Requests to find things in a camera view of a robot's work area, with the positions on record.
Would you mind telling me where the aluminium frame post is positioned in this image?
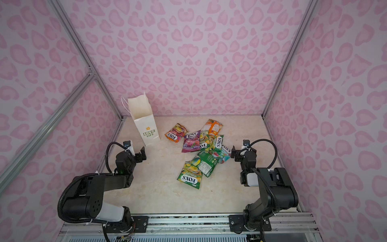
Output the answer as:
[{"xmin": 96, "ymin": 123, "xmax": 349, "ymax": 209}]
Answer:
[
  {"xmin": 262, "ymin": 0, "xmax": 320, "ymax": 120},
  {"xmin": 47, "ymin": 0, "xmax": 124, "ymax": 121}
]

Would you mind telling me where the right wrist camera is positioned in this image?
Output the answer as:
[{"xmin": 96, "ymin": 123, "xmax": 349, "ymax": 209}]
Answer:
[{"xmin": 242, "ymin": 139, "xmax": 251, "ymax": 150}]

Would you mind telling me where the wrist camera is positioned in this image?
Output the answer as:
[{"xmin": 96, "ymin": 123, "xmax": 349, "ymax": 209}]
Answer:
[
  {"xmin": 123, "ymin": 140, "xmax": 136, "ymax": 156},
  {"xmin": 242, "ymin": 139, "xmax": 251, "ymax": 150}
]

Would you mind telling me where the aluminium frame profile diagonal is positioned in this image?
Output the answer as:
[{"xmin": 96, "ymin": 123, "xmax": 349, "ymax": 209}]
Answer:
[{"xmin": 1, "ymin": 72, "xmax": 95, "ymax": 194}]

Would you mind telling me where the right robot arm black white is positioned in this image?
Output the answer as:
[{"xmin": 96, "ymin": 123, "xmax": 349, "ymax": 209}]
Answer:
[{"xmin": 228, "ymin": 148, "xmax": 298, "ymax": 234}]

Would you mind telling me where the aluminium frame post left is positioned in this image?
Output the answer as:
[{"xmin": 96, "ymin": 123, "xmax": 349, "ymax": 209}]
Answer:
[{"xmin": 47, "ymin": 0, "xmax": 124, "ymax": 121}]

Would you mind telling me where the aluminium frame post right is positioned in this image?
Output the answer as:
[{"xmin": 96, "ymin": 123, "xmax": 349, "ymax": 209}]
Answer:
[{"xmin": 262, "ymin": 0, "xmax": 320, "ymax": 120}]

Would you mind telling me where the green candy bag back side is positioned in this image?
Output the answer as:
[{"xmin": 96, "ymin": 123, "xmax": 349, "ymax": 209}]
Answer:
[{"xmin": 197, "ymin": 151, "xmax": 219, "ymax": 177}]

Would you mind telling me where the green yellow Fox's candy bag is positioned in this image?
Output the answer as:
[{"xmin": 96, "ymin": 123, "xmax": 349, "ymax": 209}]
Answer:
[{"xmin": 199, "ymin": 131, "xmax": 224, "ymax": 152}]

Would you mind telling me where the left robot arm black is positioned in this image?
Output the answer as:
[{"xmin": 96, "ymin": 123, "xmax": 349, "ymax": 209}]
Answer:
[{"xmin": 57, "ymin": 147, "xmax": 147, "ymax": 233}]

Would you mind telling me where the orange Fox's fruits candy bag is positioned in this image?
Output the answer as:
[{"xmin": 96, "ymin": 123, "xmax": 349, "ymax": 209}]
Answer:
[{"xmin": 165, "ymin": 123, "xmax": 188, "ymax": 143}]

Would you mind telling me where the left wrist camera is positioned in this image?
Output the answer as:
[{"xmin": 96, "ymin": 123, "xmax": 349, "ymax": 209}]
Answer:
[{"xmin": 123, "ymin": 140, "xmax": 136, "ymax": 156}]

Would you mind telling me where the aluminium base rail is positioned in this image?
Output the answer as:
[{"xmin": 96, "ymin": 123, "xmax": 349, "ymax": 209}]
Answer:
[{"xmin": 56, "ymin": 212, "xmax": 322, "ymax": 242}]

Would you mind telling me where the orange candy bag back side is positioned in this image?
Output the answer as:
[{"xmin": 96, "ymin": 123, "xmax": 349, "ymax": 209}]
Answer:
[{"xmin": 201, "ymin": 119, "xmax": 223, "ymax": 136}]

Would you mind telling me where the green Fox's candy bag front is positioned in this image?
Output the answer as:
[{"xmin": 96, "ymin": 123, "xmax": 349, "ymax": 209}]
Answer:
[{"xmin": 177, "ymin": 161, "xmax": 203, "ymax": 190}]

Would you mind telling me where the teal mint blossom candy bag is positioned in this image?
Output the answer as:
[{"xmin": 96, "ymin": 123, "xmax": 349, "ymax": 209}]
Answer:
[{"xmin": 215, "ymin": 145, "xmax": 231, "ymax": 164}]

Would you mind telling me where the purple berries Fox's candy bag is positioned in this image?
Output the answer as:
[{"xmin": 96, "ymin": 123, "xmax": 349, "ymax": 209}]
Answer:
[{"xmin": 181, "ymin": 131, "xmax": 201, "ymax": 153}]

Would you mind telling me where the white paper gift bag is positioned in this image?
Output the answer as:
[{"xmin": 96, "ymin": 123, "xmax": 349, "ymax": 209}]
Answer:
[{"xmin": 121, "ymin": 93, "xmax": 160, "ymax": 146}]

